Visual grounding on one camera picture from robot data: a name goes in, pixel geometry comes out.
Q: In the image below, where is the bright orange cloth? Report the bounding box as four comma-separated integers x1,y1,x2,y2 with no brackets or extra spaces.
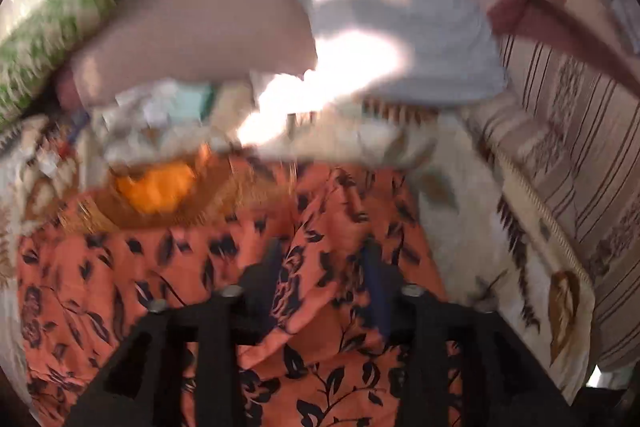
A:
115,159,202,215

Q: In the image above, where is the orange floral garment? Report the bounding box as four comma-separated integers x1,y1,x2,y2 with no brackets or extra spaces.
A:
15,157,466,427

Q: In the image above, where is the green checked pillow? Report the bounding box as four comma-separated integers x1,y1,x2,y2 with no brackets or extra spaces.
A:
0,0,177,128

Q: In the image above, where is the pale crumpled cloth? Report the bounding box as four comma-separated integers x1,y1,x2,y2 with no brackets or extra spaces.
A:
100,77,261,164

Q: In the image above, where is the pink bed sheet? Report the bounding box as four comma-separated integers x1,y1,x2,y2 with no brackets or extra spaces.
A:
70,0,318,108

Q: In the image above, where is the light grey pillow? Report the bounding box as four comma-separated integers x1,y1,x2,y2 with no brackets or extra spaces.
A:
272,0,511,108

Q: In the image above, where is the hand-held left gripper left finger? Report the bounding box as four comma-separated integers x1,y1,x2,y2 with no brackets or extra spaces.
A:
65,237,286,427

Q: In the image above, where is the beige striped cover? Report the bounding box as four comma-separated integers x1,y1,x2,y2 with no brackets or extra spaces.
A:
465,27,640,373

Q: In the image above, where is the cream leaf-print blanket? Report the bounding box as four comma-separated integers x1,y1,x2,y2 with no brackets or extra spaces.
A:
0,107,598,398

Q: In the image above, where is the brown woven cloth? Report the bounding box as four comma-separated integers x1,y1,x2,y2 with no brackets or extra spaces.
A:
60,147,301,233

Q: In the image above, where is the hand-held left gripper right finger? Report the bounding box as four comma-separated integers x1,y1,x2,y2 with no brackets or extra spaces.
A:
361,238,583,427

